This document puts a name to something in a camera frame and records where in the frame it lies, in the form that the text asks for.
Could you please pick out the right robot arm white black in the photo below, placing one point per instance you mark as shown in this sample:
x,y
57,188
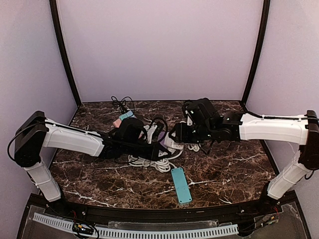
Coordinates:
x,y
302,130

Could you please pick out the white slotted cable duct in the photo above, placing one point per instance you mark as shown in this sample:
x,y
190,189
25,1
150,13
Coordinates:
x,y
117,233

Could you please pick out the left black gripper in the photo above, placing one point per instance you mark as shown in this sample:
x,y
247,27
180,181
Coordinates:
x,y
151,151

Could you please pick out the right black frame post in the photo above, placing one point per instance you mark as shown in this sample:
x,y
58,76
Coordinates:
x,y
257,52

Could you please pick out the small circuit board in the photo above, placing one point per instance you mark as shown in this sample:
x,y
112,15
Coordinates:
x,y
82,229

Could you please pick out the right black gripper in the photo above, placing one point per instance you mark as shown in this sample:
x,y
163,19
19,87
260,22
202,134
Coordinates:
x,y
183,133

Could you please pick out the purple power strip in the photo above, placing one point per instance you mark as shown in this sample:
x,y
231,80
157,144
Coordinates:
x,y
161,138

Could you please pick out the black frame post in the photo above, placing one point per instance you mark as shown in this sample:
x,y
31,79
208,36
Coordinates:
x,y
257,52
63,52

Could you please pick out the small teal adapter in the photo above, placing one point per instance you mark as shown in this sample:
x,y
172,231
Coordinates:
x,y
126,115

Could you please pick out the white cube socket adapter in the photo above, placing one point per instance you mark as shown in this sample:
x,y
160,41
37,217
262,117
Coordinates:
x,y
176,149

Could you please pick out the pink power strip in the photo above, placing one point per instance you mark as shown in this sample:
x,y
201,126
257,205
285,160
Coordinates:
x,y
117,123

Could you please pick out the left black frame post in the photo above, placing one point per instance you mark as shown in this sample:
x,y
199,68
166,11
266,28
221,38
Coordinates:
x,y
63,52

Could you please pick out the teal power strip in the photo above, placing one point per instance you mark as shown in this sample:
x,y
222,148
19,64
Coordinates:
x,y
181,186

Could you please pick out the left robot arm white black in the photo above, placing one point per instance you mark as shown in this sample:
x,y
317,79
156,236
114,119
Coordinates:
x,y
38,132

